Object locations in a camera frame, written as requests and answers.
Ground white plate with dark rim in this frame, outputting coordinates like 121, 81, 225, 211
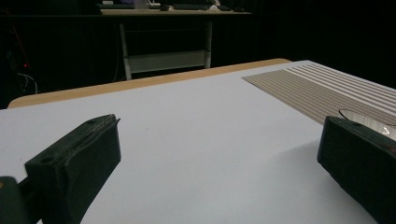
338, 108, 396, 142

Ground white table frame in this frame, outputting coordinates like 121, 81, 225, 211
99, 8, 252, 81

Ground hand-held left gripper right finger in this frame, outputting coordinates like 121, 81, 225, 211
317, 116, 396, 224

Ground white table cover board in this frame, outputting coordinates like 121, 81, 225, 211
0, 60, 396, 224

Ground white wire bundle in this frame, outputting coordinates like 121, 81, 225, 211
16, 72, 39, 95

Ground black keyboard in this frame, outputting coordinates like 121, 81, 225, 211
172, 3, 217, 11

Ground striped beige placemat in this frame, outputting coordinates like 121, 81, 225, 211
242, 63, 396, 126

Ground dark equipment box, red light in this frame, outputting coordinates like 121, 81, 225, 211
4, 27, 36, 76

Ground light wooden table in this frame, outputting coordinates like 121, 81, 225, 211
7, 58, 292, 110

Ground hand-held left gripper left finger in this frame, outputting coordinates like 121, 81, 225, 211
24, 113, 122, 224

